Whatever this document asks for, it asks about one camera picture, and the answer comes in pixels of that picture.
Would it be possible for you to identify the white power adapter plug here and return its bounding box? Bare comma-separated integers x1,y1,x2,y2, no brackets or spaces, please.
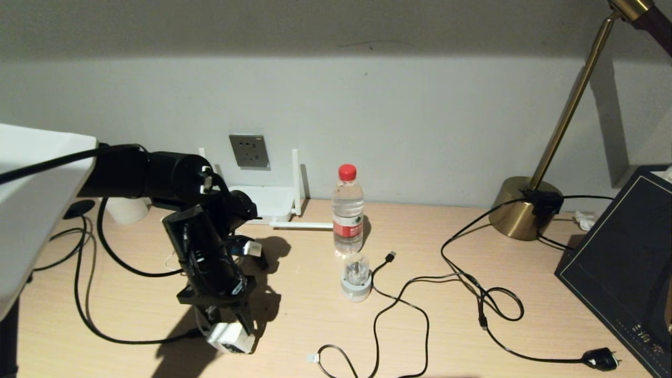
206,321,256,355

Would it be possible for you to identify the white wifi router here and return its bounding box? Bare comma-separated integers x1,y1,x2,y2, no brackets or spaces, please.
197,149,333,230

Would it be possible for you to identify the white toilet paper roll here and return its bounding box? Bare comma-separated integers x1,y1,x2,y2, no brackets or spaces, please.
105,197,150,225

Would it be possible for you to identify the small white dome humidifier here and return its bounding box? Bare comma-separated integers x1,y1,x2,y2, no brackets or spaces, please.
341,253,373,302

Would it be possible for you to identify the black round desk grommet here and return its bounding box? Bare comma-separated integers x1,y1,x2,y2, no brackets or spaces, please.
62,199,96,220

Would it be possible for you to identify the clear water bottle red cap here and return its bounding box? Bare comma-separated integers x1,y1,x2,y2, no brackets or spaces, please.
331,164,365,256

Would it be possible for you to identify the brass desk lamp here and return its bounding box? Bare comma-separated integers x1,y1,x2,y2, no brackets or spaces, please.
489,0,672,242

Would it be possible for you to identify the black ethernet cable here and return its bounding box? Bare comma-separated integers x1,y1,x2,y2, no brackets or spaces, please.
31,214,211,346

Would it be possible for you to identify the grey wall socket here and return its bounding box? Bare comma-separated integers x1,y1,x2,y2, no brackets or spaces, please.
228,134,271,170

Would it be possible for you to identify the black usb cable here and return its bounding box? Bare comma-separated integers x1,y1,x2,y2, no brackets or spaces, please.
308,251,487,378

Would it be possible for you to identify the black inline switch box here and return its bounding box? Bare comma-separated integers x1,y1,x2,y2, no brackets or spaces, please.
520,190,564,221

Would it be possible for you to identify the black lamp power cord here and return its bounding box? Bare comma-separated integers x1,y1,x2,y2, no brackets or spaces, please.
440,197,623,372

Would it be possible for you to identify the thin black cable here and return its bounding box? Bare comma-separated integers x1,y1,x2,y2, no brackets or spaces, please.
535,195,614,251

